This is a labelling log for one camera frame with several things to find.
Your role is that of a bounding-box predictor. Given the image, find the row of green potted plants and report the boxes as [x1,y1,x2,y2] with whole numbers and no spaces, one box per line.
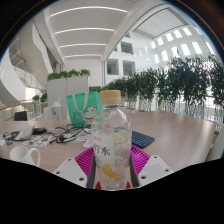
[99,54,224,124]

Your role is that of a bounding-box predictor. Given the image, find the black office chair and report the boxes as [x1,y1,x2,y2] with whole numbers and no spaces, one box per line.
[13,110,29,122]

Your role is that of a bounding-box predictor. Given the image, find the clear lemon drink bottle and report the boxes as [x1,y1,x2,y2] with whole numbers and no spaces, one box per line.
[90,89,133,191]

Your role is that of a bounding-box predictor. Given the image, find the brown covered tablet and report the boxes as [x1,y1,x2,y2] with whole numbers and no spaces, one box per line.
[3,125,36,141]

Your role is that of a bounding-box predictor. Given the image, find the dark blue keyboard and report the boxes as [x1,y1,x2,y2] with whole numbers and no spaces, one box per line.
[131,129,156,149]

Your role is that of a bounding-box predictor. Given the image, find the colourful sticker sheet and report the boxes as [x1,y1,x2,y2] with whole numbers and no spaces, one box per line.
[22,134,53,148]

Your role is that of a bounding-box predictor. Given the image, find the small planter with green plants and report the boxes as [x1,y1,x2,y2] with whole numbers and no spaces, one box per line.
[32,92,48,114]

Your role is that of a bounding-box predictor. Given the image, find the white mug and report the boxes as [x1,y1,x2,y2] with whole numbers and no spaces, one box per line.
[9,145,42,167]

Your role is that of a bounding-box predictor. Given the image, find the small black pouch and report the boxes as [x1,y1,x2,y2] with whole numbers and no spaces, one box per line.
[32,127,48,135]

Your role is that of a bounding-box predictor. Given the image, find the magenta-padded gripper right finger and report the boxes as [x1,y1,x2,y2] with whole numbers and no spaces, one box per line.
[130,144,174,188]

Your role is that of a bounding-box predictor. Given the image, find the black tangled cables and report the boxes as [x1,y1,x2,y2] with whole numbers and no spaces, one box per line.
[49,123,93,144]

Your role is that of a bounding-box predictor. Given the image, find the white planter cabinet with plants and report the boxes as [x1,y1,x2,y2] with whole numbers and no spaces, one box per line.
[46,68,91,116]

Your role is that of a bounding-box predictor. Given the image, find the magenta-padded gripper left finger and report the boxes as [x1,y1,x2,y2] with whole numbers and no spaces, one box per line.
[52,146,96,188]

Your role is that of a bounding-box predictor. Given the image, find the green tote bag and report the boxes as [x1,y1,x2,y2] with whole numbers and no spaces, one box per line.
[65,91,104,128]

